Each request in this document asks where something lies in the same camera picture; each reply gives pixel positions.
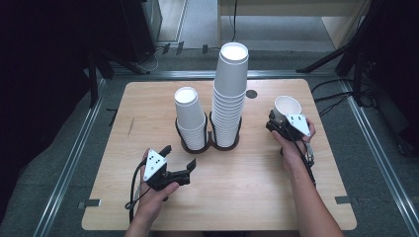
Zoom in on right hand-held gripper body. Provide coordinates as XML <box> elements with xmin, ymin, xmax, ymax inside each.
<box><xmin>265</xmin><ymin>110</ymin><xmax>312</xmax><ymax>142</ymax></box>

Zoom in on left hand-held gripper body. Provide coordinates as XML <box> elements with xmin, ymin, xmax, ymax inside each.
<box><xmin>143</xmin><ymin>148</ymin><xmax>192</xmax><ymax>193</ymax></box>

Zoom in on black double cup holder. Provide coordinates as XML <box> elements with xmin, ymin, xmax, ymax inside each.
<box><xmin>174</xmin><ymin>112</ymin><xmax>243</xmax><ymax>155</ymax></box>

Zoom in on white paper cup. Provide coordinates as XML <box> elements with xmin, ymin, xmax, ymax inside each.
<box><xmin>273</xmin><ymin>95</ymin><xmax>302</xmax><ymax>122</ymax></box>

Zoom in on tall stack of white cups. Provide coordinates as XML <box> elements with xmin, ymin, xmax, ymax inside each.
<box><xmin>210</xmin><ymin>41</ymin><xmax>250</xmax><ymax>148</ymax></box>

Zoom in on person's right hand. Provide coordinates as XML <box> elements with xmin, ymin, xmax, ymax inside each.
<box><xmin>272</xmin><ymin>118</ymin><xmax>317</xmax><ymax>176</ymax></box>

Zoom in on person's left hand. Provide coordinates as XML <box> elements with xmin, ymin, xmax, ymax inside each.
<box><xmin>133</xmin><ymin>148</ymin><xmax>181</xmax><ymax>227</ymax></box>

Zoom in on short stack of white cups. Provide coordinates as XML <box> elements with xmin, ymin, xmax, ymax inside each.
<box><xmin>174</xmin><ymin>86</ymin><xmax>208</xmax><ymax>151</ymax></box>

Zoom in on thin black floor strip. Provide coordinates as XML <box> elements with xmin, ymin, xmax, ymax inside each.
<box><xmin>106</xmin><ymin>108</ymin><xmax>119</xmax><ymax>127</ymax></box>

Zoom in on black tripod stand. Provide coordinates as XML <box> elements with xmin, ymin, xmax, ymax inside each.
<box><xmin>295</xmin><ymin>0</ymin><xmax>389</xmax><ymax>107</ymax></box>

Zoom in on black metal stand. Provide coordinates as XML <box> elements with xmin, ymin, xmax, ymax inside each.
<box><xmin>86</xmin><ymin>48</ymin><xmax>152</xmax><ymax>109</ymax></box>

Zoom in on light wooden desk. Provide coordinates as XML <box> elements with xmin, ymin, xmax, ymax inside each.
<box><xmin>216</xmin><ymin>0</ymin><xmax>375</xmax><ymax>50</ymax></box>

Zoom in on black cabinet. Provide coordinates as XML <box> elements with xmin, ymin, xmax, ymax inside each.
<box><xmin>118</xmin><ymin>0</ymin><xmax>163</xmax><ymax>64</ymax></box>

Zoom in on dark curtain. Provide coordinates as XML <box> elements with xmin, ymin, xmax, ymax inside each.
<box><xmin>0</xmin><ymin>0</ymin><xmax>123</xmax><ymax>225</ymax></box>

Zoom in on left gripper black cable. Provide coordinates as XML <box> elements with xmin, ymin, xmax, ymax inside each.
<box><xmin>124</xmin><ymin>159</ymin><xmax>152</xmax><ymax>225</ymax></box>

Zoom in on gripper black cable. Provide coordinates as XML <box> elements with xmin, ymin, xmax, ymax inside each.
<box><xmin>124</xmin><ymin>159</ymin><xmax>152</xmax><ymax>225</ymax></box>
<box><xmin>286</xmin><ymin>127</ymin><xmax>318</xmax><ymax>189</ymax></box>

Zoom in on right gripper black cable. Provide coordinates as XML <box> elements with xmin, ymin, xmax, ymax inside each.
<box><xmin>286</xmin><ymin>127</ymin><xmax>318</xmax><ymax>189</ymax></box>

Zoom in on black floor cable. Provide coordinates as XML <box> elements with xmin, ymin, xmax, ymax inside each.
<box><xmin>318</xmin><ymin>95</ymin><xmax>352</xmax><ymax>117</ymax></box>
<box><xmin>310</xmin><ymin>77</ymin><xmax>345</xmax><ymax>95</ymax></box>
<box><xmin>313</xmin><ymin>91</ymin><xmax>354</xmax><ymax>103</ymax></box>

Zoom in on aluminium floor rail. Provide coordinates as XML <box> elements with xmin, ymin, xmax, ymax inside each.
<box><xmin>340</xmin><ymin>79</ymin><xmax>419</xmax><ymax>236</ymax></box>
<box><xmin>110</xmin><ymin>69</ymin><xmax>339</xmax><ymax>81</ymax></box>
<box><xmin>33</xmin><ymin>78</ymin><xmax>108</xmax><ymax>237</ymax></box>

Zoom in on white floor cable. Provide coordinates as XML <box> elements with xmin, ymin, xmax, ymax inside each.
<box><xmin>136</xmin><ymin>45</ymin><xmax>166</xmax><ymax>73</ymax></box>

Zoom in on black hanging cable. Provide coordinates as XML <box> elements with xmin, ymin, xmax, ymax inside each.
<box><xmin>231</xmin><ymin>0</ymin><xmax>239</xmax><ymax>43</ymax></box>

